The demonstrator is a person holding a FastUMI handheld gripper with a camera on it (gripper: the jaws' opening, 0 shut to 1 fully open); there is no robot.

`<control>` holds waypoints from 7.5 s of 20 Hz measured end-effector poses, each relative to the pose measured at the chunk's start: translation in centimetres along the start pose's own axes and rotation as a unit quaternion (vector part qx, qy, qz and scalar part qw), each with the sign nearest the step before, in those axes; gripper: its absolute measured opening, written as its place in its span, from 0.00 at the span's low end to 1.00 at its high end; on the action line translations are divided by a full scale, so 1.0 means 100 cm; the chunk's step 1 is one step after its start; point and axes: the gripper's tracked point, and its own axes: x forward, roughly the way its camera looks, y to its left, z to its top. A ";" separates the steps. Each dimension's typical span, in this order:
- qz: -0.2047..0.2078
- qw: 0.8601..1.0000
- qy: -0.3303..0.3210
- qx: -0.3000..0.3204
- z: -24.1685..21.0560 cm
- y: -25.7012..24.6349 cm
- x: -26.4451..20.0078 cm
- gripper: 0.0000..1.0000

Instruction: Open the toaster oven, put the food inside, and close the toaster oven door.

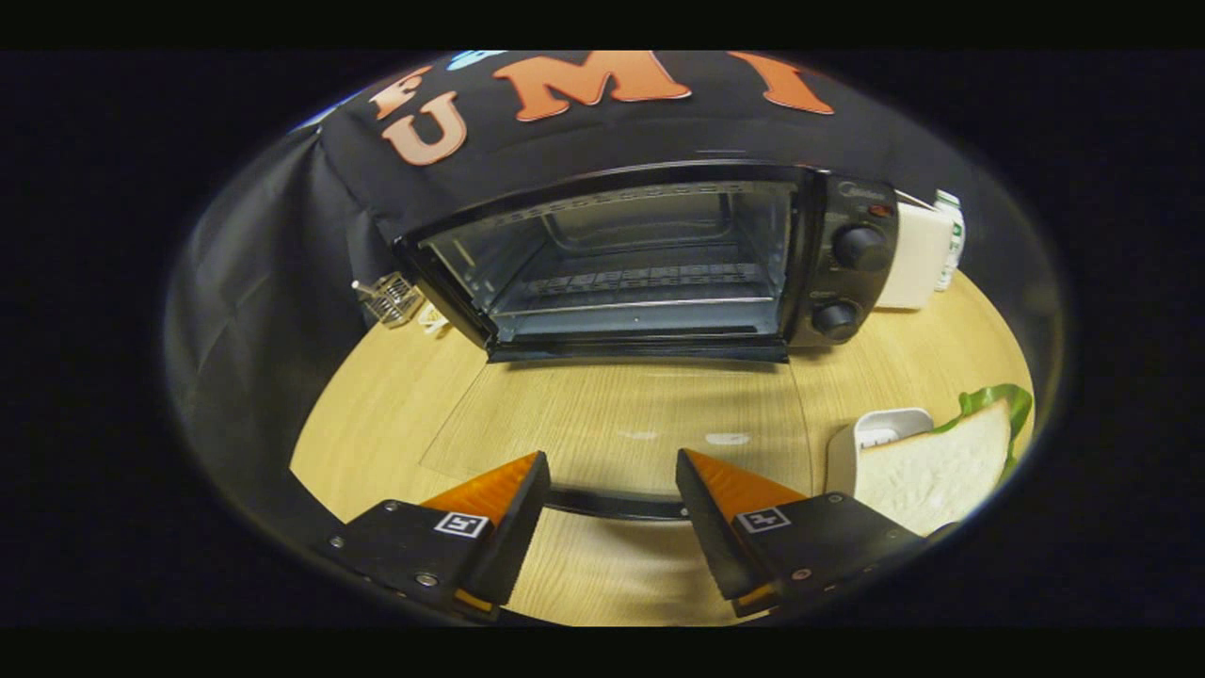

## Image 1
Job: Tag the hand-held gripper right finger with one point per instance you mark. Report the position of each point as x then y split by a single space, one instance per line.
711 537

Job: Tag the white pop-up toaster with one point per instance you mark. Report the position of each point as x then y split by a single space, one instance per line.
913 259

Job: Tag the white bottle green label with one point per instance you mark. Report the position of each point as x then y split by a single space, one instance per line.
953 235

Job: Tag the lettuce bread sandwich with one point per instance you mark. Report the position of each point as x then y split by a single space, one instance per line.
932 471

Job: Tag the black toaster oven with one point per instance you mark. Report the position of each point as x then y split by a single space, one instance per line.
852 282

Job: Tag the white rectangular plate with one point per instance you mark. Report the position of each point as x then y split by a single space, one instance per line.
847 452

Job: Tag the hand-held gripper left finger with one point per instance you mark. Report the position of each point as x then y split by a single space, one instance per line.
516 537

